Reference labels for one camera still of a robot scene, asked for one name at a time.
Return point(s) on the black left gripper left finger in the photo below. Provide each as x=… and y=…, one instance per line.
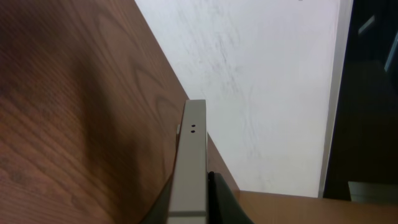
x=158, y=213

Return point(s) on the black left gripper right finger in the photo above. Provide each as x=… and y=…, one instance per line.
x=223, y=206

